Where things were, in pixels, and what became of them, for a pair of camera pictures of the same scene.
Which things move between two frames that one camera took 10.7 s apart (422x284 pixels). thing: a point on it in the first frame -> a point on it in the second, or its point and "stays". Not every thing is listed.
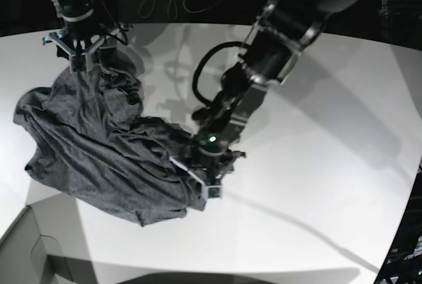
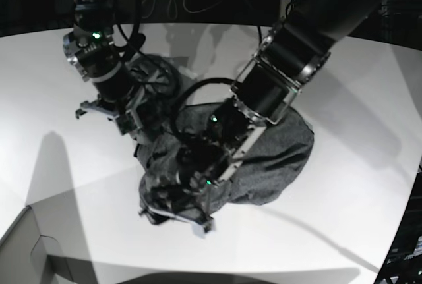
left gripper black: (78, 39) -> (115, 96)
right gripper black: (210, 168) -> (181, 196)
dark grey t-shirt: (90, 145) -> (268, 158)
